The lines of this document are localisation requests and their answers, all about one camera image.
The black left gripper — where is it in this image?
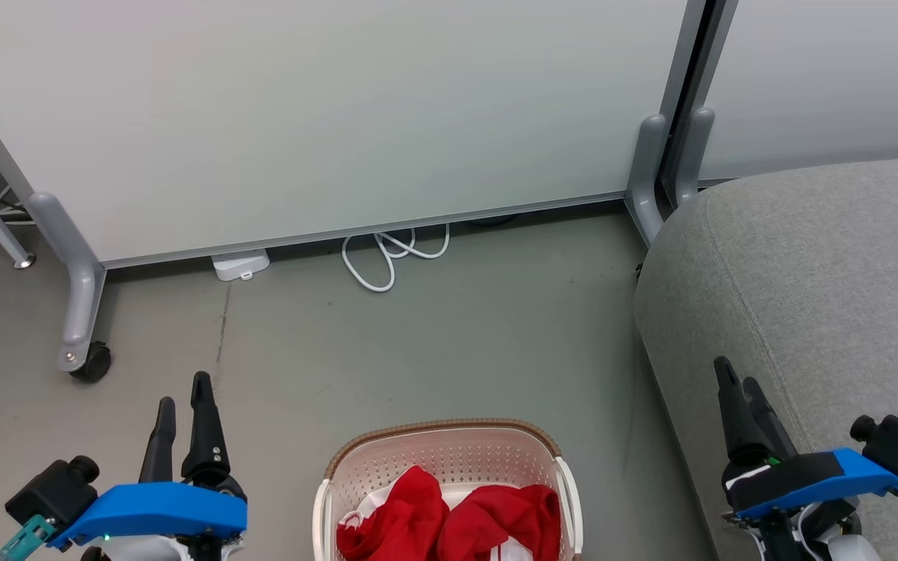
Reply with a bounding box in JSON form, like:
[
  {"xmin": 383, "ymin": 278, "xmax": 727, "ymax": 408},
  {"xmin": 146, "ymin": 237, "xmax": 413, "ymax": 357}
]
[{"xmin": 140, "ymin": 372, "xmax": 249, "ymax": 504}]

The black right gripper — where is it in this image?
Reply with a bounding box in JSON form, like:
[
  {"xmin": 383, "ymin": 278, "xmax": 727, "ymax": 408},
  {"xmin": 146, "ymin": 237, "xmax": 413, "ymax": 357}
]
[{"xmin": 714, "ymin": 356, "xmax": 798, "ymax": 489}]

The red cloth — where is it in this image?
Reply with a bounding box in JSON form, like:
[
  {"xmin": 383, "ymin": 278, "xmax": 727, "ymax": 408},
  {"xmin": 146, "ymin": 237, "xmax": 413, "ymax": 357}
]
[{"xmin": 336, "ymin": 465, "xmax": 563, "ymax": 561}]

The grey fabric sofa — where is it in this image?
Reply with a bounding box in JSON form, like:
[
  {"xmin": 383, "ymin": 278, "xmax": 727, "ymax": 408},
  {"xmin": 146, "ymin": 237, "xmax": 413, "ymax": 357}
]
[{"xmin": 634, "ymin": 154, "xmax": 898, "ymax": 561}]

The white cloth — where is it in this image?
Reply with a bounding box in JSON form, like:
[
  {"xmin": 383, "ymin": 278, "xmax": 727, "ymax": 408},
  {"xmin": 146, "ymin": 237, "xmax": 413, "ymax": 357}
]
[{"xmin": 342, "ymin": 483, "xmax": 532, "ymax": 561}]

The black caster wheel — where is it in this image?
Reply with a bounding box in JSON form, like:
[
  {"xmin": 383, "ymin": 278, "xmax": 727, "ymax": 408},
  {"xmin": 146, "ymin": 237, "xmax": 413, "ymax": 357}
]
[{"xmin": 69, "ymin": 341, "xmax": 113, "ymax": 383}]

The long grey partition foot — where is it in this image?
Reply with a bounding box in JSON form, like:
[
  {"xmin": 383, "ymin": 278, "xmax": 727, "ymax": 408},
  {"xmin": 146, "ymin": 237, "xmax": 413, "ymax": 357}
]
[{"xmin": 27, "ymin": 192, "xmax": 108, "ymax": 373}]

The white power adapter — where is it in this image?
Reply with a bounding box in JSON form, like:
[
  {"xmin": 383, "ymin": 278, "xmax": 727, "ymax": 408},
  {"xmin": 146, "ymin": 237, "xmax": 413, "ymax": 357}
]
[{"xmin": 211, "ymin": 249, "xmax": 271, "ymax": 282}]

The short grey partition foot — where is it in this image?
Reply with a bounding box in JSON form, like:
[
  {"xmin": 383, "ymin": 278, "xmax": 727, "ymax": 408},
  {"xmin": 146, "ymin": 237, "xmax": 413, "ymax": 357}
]
[
  {"xmin": 625, "ymin": 115, "xmax": 669, "ymax": 247},
  {"xmin": 674, "ymin": 108, "xmax": 716, "ymax": 208}
]

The cream laundry basket brown rim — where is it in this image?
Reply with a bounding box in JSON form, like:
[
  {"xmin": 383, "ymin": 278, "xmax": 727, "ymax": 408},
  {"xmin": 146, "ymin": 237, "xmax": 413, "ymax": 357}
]
[{"xmin": 313, "ymin": 418, "xmax": 584, "ymax": 561}]

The small white partition panel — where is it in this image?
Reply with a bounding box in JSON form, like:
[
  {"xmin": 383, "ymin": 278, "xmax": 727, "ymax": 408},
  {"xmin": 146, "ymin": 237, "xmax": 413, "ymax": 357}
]
[{"xmin": 697, "ymin": 0, "xmax": 898, "ymax": 185}]

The large white partition panel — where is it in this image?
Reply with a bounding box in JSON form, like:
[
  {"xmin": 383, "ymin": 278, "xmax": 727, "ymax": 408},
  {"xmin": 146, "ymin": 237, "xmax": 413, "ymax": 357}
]
[{"xmin": 0, "ymin": 0, "xmax": 711, "ymax": 270}]

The teal left camera connector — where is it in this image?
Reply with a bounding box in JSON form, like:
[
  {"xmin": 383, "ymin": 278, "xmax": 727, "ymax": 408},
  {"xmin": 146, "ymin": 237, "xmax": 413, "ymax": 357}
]
[{"xmin": 0, "ymin": 514, "xmax": 57, "ymax": 561}]

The looped white cable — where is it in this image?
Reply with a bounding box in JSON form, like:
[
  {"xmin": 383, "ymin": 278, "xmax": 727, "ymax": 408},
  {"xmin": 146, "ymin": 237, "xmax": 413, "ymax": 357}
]
[{"xmin": 341, "ymin": 224, "xmax": 451, "ymax": 294}]

